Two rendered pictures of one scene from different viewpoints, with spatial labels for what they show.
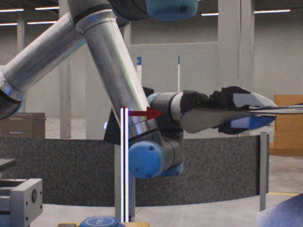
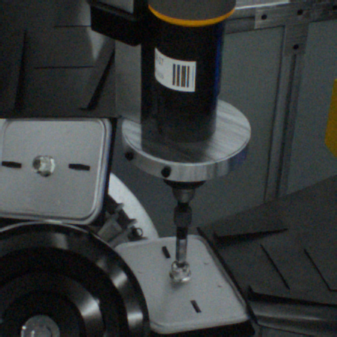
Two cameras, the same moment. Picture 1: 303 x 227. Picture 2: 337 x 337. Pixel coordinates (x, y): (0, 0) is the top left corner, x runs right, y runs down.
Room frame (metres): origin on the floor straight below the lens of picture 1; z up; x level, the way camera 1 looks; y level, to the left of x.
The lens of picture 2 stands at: (1.04, -0.44, 1.57)
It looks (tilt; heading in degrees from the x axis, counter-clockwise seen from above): 37 degrees down; 162
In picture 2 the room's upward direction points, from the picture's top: 1 degrees clockwise
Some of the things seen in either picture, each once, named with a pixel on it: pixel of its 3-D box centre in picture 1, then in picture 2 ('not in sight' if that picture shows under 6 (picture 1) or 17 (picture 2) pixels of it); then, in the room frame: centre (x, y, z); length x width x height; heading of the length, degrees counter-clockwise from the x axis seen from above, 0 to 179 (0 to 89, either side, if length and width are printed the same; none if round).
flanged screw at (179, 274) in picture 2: not in sight; (180, 279); (0.67, -0.30, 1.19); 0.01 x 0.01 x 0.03
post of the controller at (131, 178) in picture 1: (130, 182); not in sight; (1.19, 0.06, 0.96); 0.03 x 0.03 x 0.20; 1
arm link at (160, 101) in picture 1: (167, 109); not in sight; (0.98, -0.04, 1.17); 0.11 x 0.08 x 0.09; 38
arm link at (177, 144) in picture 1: (165, 152); not in sight; (0.97, -0.03, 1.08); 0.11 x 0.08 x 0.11; 162
